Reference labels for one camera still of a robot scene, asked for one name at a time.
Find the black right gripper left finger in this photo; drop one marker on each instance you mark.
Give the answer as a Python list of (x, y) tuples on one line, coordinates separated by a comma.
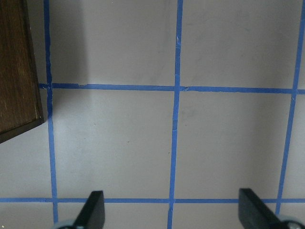
[(92, 215)]

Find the dark brown wooden cabinet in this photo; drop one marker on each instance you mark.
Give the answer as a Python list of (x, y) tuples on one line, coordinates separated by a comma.
[(20, 100)]

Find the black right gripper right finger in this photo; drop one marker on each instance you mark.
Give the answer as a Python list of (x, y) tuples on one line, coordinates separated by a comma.
[(253, 213)]

